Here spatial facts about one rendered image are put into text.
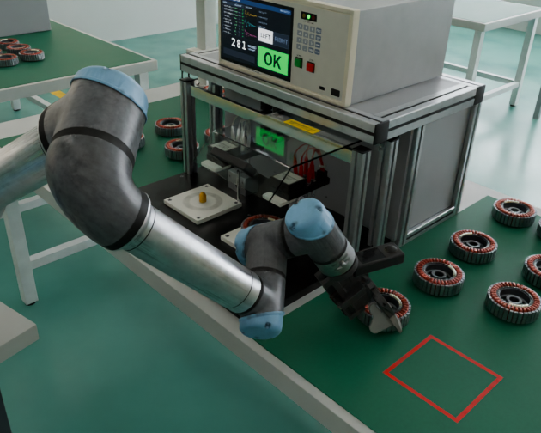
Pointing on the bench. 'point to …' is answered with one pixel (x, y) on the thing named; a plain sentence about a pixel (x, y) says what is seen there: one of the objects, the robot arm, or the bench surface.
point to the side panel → (436, 173)
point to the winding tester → (358, 46)
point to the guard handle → (234, 161)
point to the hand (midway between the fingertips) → (384, 310)
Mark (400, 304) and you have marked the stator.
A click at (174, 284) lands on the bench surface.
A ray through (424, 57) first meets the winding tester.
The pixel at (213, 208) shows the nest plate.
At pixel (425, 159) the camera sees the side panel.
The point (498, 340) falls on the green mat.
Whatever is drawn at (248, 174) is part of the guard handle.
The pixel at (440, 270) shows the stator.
